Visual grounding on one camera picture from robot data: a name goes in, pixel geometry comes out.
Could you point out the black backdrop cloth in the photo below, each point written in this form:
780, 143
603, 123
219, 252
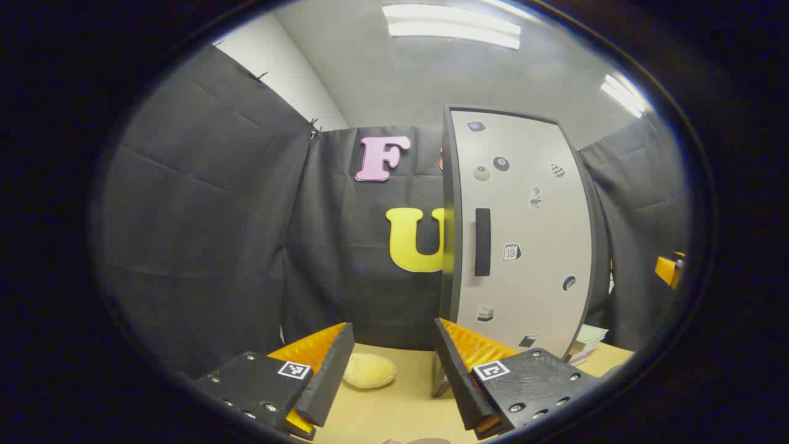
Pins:
216, 216

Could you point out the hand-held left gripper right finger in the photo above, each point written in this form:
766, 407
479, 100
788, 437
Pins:
459, 382

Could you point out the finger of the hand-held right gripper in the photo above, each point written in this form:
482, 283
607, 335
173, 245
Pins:
667, 270

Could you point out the green book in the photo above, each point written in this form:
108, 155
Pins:
590, 336

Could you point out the grey cabinet door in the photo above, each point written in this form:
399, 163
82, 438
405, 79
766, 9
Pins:
530, 246

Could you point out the long ceiling light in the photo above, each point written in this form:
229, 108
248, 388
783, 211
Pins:
453, 26
624, 95

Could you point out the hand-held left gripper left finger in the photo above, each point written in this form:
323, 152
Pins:
330, 376

